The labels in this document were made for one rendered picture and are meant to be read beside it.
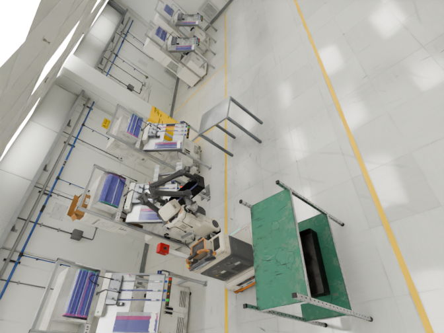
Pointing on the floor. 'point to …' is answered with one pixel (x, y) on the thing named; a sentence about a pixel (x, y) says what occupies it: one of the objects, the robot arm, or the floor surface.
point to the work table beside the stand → (217, 113)
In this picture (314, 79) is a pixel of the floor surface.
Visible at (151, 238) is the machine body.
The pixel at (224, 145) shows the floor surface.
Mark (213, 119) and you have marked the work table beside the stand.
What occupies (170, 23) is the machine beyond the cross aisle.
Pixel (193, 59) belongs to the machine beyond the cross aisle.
